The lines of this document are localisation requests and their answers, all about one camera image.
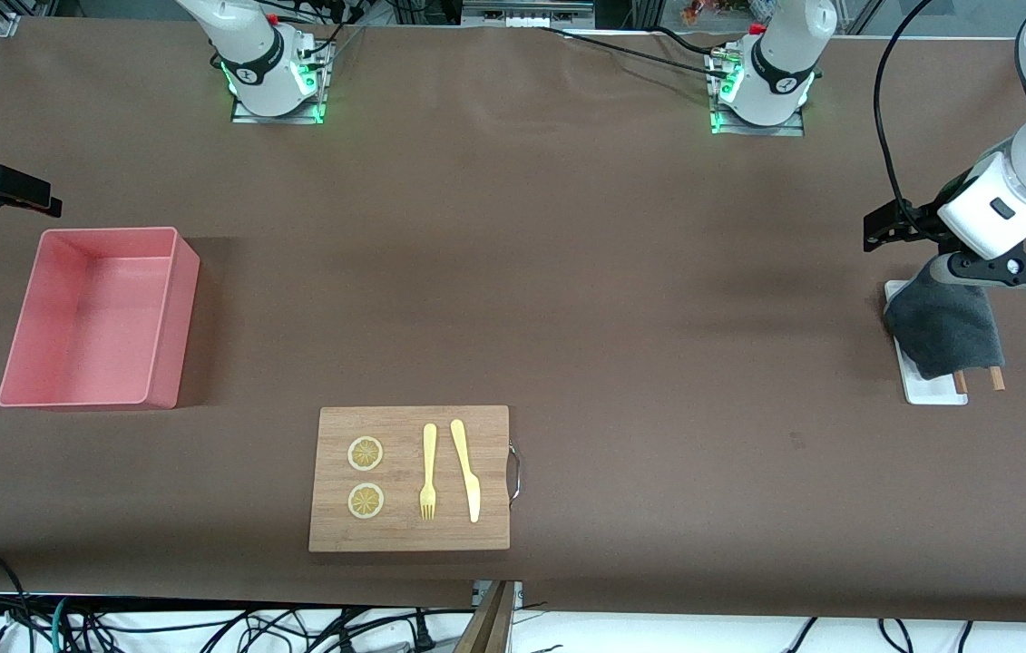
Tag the aluminium frame profile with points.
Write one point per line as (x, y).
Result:
(3, 18)

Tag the yellow fork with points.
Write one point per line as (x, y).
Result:
(429, 453)

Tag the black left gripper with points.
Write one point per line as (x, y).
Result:
(918, 223)

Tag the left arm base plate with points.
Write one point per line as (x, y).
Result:
(759, 130)

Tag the grey metal box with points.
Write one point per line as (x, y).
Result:
(526, 14)

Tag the yellow knife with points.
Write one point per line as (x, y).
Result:
(469, 481)

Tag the pink plastic bin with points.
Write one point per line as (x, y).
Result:
(77, 381)

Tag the brown wooden stick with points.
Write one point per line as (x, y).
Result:
(961, 383)
(997, 378)

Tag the metal table bracket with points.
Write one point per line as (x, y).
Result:
(479, 594)

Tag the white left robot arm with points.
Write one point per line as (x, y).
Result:
(776, 54)

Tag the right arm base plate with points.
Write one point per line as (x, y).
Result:
(281, 118)

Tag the lemon slice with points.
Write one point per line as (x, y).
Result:
(365, 453)
(366, 501)

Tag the dark grey cloth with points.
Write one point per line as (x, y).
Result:
(943, 326)

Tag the wooden cutting board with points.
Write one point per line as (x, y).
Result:
(408, 535)

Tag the white rectangular tray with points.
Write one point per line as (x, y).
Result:
(930, 390)

